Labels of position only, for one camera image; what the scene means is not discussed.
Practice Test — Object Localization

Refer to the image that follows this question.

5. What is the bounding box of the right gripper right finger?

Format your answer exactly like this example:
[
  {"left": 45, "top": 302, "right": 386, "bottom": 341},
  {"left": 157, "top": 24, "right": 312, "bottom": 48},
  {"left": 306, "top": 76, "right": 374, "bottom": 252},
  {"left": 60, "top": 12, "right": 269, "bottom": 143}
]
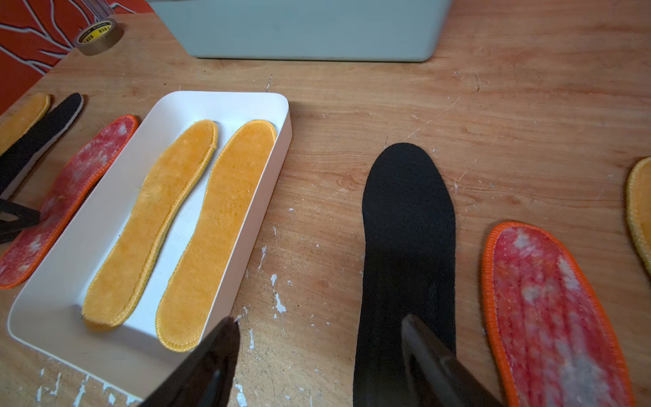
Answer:
[{"left": 401, "top": 315, "right": 501, "bottom": 407}]

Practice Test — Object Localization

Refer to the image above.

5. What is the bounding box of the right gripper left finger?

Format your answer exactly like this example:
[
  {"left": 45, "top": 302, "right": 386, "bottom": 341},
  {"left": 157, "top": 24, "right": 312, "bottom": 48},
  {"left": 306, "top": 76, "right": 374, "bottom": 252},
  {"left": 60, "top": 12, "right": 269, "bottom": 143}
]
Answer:
[{"left": 141, "top": 317, "right": 241, "bottom": 406}]

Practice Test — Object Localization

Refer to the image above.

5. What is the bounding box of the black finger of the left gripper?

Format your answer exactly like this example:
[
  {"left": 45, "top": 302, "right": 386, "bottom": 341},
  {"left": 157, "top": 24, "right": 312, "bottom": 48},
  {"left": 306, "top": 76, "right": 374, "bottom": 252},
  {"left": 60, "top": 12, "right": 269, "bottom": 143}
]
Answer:
[{"left": 1, "top": 198, "right": 40, "bottom": 244}]

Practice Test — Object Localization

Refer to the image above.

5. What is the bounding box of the red insole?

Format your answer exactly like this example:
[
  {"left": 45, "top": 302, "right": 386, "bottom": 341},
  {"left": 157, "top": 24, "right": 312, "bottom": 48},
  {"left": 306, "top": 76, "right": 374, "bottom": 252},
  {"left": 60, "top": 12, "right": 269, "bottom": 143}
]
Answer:
[
  {"left": 1, "top": 115, "right": 139, "bottom": 289},
  {"left": 481, "top": 221, "right": 635, "bottom": 406}
]

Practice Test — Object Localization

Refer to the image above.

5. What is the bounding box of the white storage tray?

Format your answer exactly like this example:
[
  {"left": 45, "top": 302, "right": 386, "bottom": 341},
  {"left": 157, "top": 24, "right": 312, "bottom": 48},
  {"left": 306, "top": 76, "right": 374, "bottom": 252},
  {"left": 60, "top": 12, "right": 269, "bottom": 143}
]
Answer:
[{"left": 8, "top": 91, "right": 293, "bottom": 400}]

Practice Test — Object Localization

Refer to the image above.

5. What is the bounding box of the yellow insole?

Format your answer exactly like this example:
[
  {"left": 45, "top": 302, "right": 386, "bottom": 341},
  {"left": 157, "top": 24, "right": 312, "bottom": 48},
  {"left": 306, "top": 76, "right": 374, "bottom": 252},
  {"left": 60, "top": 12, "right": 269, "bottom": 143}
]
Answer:
[
  {"left": 0, "top": 93, "right": 51, "bottom": 155},
  {"left": 82, "top": 120, "right": 219, "bottom": 329},
  {"left": 626, "top": 157, "right": 651, "bottom": 273},
  {"left": 155, "top": 120, "right": 277, "bottom": 352}
]

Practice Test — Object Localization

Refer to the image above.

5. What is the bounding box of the grey lidded storage bin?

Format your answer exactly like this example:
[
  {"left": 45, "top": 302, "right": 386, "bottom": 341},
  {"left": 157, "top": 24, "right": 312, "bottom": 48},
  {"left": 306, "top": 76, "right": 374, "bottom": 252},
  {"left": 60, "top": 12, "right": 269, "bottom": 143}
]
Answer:
[{"left": 149, "top": 0, "right": 451, "bottom": 62}]

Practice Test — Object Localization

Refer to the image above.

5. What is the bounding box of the left black insole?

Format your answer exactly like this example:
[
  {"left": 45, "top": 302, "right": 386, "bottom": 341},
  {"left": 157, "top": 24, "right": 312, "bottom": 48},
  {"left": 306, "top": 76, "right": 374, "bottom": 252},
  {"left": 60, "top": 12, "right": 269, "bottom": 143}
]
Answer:
[{"left": 1, "top": 93, "right": 85, "bottom": 199}]

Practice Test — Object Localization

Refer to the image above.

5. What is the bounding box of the black insole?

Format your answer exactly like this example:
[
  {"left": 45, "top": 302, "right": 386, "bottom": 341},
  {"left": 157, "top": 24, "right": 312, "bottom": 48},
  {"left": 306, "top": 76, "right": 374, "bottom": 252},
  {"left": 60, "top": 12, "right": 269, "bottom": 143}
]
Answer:
[
  {"left": 1, "top": 93, "right": 85, "bottom": 199},
  {"left": 354, "top": 143, "right": 456, "bottom": 406}
]

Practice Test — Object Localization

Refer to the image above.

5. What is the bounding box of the right black insole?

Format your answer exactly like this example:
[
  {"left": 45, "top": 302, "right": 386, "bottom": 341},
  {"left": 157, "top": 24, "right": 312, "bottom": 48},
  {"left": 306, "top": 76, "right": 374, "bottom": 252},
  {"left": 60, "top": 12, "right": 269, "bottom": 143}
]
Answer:
[{"left": 354, "top": 143, "right": 456, "bottom": 406}]

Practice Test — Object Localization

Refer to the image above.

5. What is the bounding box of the tape roll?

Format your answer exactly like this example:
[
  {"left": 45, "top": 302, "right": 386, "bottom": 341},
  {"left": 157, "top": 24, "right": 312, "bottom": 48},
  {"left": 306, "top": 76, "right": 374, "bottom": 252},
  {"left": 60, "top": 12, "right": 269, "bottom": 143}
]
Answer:
[{"left": 74, "top": 19, "right": 124, "bottom": 56}]

